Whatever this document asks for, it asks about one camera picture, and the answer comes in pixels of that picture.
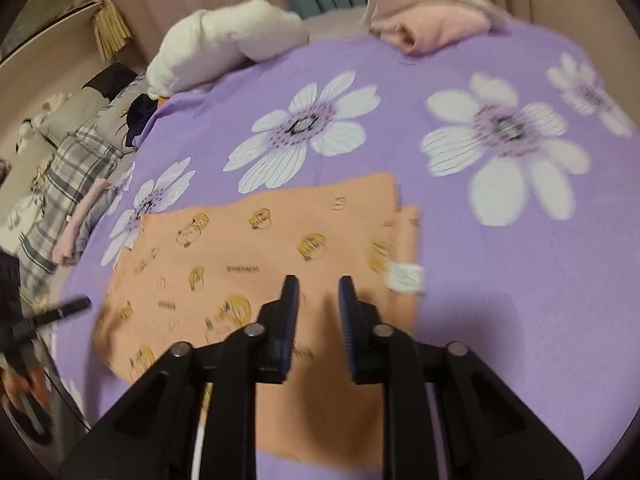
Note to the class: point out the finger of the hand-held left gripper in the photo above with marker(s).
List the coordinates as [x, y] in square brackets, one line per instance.
[65, 310]

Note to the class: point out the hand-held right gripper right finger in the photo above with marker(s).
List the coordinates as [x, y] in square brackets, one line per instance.
[348, 325]

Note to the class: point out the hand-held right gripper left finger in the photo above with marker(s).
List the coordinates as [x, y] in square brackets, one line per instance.
[289, 320]

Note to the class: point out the orange cartoon print shirt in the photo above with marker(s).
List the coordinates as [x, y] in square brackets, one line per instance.
[225, 260]

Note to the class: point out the person's left hand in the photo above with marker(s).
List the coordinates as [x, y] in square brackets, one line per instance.
[10, 382]

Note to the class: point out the small light pink garment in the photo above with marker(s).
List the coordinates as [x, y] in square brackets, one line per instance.
[75, 230]

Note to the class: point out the white cartoon print cloth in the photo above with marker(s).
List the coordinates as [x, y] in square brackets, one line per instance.
[25, 205]

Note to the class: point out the grey plaid blanket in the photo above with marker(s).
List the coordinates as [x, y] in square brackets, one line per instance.
[75, 170]

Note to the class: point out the purple floral bed sheet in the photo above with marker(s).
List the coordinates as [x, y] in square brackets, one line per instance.
[500, 285]

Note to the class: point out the white plush toy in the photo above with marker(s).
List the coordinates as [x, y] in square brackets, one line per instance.
[37, 120]

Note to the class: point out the beige pillow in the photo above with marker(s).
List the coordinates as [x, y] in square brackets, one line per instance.
[70, 112]

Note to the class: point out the dark navy cloth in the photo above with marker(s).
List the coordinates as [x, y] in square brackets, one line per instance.
[141, 115]

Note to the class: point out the grey pillow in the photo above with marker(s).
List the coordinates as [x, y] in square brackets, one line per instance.
[120, 105]

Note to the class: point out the small orange item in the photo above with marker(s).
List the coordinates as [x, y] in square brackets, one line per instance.
[160, 100]

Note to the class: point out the dark brown cushion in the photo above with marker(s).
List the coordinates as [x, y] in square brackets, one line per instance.
[110, 77]

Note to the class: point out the yellow tassel fringe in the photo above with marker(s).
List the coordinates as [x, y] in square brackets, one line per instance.
[112, 30]

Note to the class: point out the white fluffy blanket bundle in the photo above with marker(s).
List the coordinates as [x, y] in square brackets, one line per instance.
[220, 40]

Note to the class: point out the folded pink garment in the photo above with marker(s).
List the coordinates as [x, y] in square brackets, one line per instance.
[440, 25]

